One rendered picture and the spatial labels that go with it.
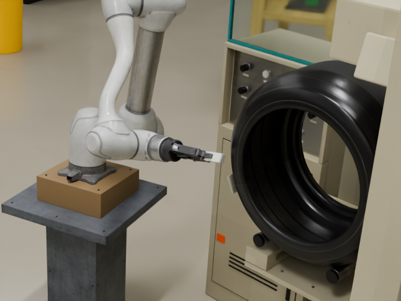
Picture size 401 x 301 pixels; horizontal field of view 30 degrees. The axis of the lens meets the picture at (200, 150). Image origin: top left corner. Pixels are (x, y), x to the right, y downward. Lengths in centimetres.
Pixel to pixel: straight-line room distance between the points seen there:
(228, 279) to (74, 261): 77
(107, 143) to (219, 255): 128
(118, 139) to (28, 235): 183
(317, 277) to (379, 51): 106
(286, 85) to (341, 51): 44
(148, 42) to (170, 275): 141
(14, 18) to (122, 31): 453
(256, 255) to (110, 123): 64
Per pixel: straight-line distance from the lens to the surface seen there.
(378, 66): 159
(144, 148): 253
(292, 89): 214
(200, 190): 469
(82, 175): 306
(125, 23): 271
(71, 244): 319
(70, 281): 329
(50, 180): 308
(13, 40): 724
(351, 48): 174
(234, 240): 345
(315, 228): 251
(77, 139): 302
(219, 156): 237
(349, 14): 173
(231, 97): 329
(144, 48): 289
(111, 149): 244
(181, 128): 558
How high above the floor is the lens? 213
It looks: 24 degrees down
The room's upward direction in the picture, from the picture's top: 4 degrees clockwise
